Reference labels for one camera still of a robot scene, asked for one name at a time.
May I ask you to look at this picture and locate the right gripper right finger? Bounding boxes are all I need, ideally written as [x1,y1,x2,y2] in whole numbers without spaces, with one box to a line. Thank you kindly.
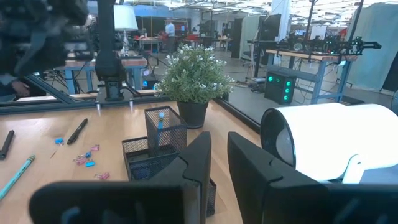
[227,131,324,224]

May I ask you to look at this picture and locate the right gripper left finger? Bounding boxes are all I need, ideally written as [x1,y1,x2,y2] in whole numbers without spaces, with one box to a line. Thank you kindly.
[149,131,212,224]

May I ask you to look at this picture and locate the black mesh desk organizer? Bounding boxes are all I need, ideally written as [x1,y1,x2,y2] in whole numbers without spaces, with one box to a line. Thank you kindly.
[121,105,218,218]

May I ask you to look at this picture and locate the blue pen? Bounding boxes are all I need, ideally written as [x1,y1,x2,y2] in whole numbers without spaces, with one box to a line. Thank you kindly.
[156,111,166,147]

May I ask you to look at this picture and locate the black marker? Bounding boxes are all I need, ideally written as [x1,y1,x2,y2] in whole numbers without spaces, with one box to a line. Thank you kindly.
[66,118,89,146]
[0,129,16,161]

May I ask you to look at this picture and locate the teal pencil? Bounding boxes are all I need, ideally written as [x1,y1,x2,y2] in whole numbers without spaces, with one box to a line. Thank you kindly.
[0,154,36,200]

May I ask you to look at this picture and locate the black computer tower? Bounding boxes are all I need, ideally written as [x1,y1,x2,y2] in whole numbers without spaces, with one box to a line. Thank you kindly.
[264,71,297,105]
[141,68,156,90]

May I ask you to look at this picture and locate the green plant in black pot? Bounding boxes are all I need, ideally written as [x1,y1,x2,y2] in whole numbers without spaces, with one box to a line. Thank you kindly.
[154,42,234,130]

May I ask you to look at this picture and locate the wooden workbench blue legs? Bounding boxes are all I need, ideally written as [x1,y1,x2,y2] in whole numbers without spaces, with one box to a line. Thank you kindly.
[266,48,359,105]
[63,57,149,94]

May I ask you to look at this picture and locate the person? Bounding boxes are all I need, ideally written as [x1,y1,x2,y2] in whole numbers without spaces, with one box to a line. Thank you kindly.
[164,20,177,54]
[0,73,32,102]

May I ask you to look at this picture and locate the black monitor on stand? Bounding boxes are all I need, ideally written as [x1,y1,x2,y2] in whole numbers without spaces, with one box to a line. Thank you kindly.
[254,13,282,78]

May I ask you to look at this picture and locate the small black robot rig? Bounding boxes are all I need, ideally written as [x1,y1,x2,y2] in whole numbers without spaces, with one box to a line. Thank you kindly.
[278,32,382,57]

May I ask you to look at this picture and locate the grey green curtain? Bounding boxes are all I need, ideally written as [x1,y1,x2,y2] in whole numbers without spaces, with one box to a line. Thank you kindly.
[345,2,398,91]

